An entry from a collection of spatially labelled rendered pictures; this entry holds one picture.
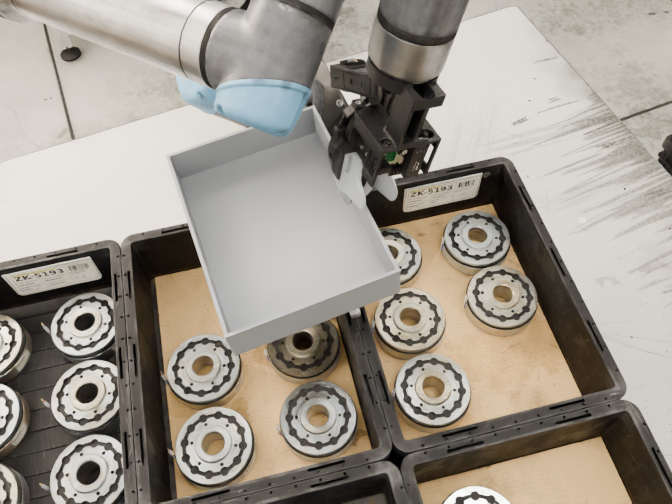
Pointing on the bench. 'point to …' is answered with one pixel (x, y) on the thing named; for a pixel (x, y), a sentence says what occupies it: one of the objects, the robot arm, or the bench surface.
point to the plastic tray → (278, 233)
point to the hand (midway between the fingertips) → (352, 189)
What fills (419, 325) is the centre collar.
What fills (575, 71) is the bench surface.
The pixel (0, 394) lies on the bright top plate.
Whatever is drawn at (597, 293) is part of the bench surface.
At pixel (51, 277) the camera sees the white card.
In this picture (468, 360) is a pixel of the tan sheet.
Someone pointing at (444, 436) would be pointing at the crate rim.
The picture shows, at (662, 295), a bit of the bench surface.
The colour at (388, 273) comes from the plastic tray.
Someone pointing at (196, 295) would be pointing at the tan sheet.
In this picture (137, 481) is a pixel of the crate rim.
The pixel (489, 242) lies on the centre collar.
